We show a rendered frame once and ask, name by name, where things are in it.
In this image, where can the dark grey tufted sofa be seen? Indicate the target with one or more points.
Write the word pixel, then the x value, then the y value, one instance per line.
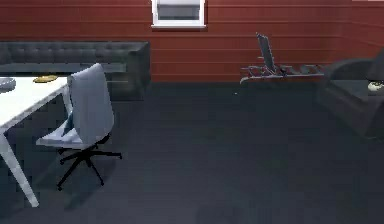
pixel 130 63

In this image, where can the grey reclining lounge chair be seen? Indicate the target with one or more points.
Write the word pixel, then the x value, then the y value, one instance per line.
pixel 270 63

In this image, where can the white framed window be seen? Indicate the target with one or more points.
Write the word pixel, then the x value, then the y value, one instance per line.
pixel 178 12

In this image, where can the grey swivel office chair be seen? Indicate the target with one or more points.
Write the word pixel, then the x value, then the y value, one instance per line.
pixel 90 103

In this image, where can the yellow flat plate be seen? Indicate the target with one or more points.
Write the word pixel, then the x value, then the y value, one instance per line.
pixel 45 79

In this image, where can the dark grey armchair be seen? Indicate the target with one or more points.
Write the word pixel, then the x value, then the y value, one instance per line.
pixel 353 96

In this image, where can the white table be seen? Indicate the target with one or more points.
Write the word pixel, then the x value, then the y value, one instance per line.
pixel 23 96

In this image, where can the small white round object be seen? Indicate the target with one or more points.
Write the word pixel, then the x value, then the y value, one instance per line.
pixel 376 86

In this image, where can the grey round bowl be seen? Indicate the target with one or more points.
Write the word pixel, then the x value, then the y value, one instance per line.
pixel 6 84

